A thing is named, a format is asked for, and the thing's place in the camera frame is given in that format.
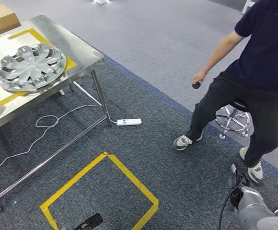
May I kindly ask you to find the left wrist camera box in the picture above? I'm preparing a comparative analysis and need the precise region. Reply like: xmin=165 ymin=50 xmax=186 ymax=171
xmin=73 ymin=212 xmax=104 ymax=230

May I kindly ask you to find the steel workbench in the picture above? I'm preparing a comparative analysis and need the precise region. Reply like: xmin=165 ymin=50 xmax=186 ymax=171
xmin=0 ymin=14 xmax=113 ymax=214

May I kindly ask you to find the grey wheel hubcap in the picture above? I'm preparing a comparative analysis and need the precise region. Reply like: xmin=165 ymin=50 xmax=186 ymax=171
xmin=0 ymin=43 xmax=68 ymax=93

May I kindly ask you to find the cardboard box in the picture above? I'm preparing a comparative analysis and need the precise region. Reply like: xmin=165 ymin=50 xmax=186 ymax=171
xmin=0 ymin=3 xmax=21 ymax=36

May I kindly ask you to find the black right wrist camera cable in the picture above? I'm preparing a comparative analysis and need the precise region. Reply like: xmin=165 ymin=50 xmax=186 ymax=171
xmin=218 ymin=182 xmax=242 ymax=230

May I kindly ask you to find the white floor cable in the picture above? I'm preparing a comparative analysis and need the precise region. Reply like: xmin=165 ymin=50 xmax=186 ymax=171
xmin=0 ymin=104 xmax=99 ymax=185

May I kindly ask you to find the white power strip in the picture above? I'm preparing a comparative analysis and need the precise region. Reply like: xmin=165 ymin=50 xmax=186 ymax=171
xmin=116 ymin=118 xmax=143 ymax=127

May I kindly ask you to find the yellow workbench tape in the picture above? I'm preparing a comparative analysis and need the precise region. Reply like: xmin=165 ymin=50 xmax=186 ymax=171
xmin=0 ymin=28 xmax=78 ymax=116

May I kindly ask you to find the yellow floor tape square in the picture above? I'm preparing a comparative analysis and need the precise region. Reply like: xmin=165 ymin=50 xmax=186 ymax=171
xmin=39 ymin=151 xmax=159 ymax=230

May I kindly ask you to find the black floor cable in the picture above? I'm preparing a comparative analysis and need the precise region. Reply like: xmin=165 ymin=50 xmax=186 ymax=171
xmin=107 ymin=98 xmax=128 ymax=121

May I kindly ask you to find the chrome stool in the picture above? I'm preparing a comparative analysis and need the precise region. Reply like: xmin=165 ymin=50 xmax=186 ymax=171
xmin=215 ymin=100 xmax=251 ymax=140

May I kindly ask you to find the person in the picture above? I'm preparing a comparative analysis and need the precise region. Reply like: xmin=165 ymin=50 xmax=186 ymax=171
xmin=173 ymin=0 xmax=278 ymax=184

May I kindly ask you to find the white stand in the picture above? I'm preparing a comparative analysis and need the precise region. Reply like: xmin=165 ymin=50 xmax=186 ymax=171
xmin=242 ymin=0 xmax=256 ymax=15

